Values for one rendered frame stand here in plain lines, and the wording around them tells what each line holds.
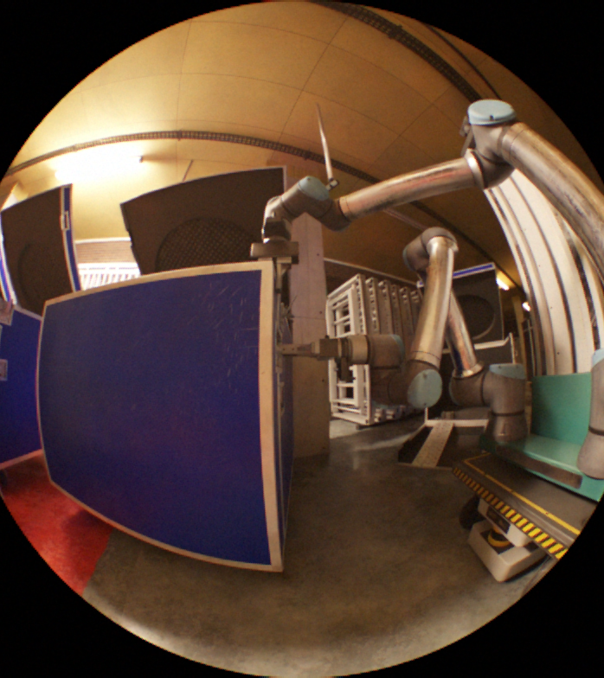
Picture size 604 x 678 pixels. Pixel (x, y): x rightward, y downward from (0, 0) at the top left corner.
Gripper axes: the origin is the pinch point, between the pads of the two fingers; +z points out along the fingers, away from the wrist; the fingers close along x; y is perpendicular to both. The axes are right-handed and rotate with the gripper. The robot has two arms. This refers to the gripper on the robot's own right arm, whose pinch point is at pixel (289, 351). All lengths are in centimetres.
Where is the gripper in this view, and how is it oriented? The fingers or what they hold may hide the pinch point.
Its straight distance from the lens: 64.3
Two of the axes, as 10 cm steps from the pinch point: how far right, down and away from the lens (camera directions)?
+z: -10.0, 0.2, 0.0
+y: -0.2, -9.9, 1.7
